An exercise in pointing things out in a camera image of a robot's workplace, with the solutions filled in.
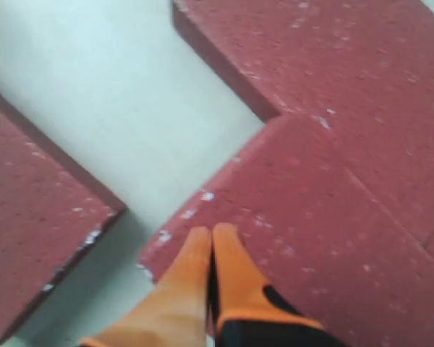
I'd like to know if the red brick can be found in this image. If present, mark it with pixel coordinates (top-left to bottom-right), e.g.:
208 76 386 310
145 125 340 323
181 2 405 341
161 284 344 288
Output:
172 1 434 245
0 95 126 344
139 116 434 346

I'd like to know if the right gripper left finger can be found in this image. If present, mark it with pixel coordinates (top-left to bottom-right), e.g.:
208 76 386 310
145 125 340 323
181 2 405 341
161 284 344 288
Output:
80 227 212 347

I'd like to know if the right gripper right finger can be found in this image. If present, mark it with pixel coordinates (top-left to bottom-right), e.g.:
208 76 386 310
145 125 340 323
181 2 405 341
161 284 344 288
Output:
210 223 344 346

